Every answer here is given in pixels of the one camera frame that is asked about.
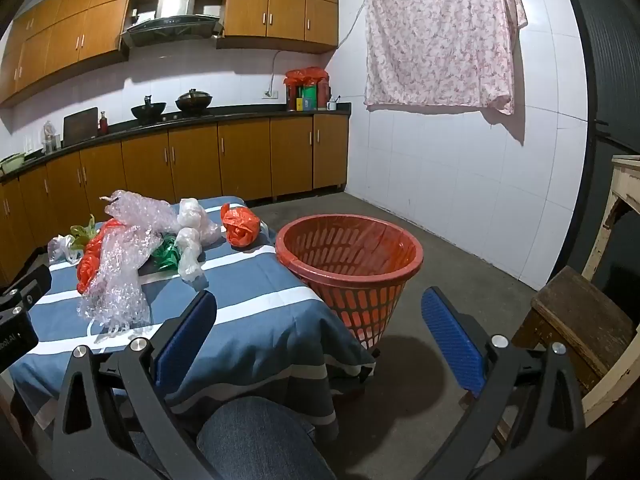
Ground clear bubble wrap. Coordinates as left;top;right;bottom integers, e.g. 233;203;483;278
76;189;177;330

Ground wooden cabinets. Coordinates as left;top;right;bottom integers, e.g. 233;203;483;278
0;112;350;271
0;0;341;108

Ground black kitchen countertop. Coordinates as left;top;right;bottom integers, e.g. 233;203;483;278
0;101;352;178

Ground black wok with lid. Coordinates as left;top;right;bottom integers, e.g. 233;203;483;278
175;88;213;113

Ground small white plastic bag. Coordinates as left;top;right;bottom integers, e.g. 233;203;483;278
47;234;81;263

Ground red plastic basket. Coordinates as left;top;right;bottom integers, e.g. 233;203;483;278
275;214;425;351

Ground black open wok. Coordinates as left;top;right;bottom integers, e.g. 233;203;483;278
131;95;167;121

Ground dark grey door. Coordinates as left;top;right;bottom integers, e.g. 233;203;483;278
557;0;640;158

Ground red bag on countertop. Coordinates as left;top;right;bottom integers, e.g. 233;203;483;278
283;66;331;111

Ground cream wooden table frame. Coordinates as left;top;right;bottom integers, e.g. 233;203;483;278
580;156;640;428

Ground light green plastic bag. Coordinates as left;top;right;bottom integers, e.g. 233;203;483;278
70;215;101;251

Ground person's leg in jeans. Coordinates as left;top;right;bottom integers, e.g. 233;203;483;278
196;396;337;480

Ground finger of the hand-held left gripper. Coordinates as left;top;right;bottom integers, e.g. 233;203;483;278
0;264;53;376

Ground wooden lower cabinets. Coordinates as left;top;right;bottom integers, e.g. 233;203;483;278
0;112;350;271

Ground orange plastic bag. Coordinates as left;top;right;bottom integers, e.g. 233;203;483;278
221;203;262;249

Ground steel range hood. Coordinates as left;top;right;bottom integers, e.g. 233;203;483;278
120;0;226;50

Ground dark wooden stool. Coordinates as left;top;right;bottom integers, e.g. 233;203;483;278
510;265;638;396

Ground glass jar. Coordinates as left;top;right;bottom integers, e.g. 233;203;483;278
41;121;60;155

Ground wooden upper cabinets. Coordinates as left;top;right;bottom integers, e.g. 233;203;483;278
0;0;341;108

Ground pink floral hanging cloth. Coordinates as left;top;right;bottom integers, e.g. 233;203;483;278
363;0;529;115

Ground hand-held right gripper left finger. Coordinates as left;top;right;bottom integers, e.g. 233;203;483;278
51;289;219;480

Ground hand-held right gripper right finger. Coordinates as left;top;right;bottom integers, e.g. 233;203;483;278
415;286;586;480

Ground blue striped tablecloth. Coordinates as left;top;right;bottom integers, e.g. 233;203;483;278
9;196;377;443

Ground dark cutting board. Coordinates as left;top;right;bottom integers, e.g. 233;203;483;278
62;106;100;148

